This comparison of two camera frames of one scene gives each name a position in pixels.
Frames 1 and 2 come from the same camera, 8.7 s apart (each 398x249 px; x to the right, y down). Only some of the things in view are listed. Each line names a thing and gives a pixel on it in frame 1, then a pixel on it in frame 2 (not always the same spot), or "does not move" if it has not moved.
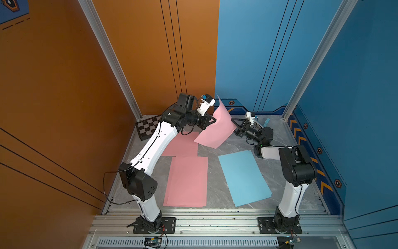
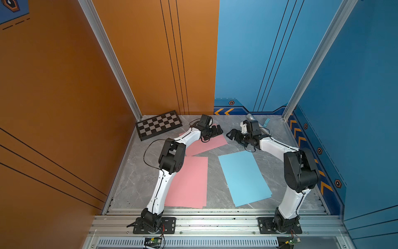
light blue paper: [245, 181] does not move
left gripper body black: [194, 119] -> [208, 134]
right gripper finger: [238, 130] -> [233, 133]
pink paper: [187, 183] does not move
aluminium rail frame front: [218, 229] does not move
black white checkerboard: [145, 127] does not move
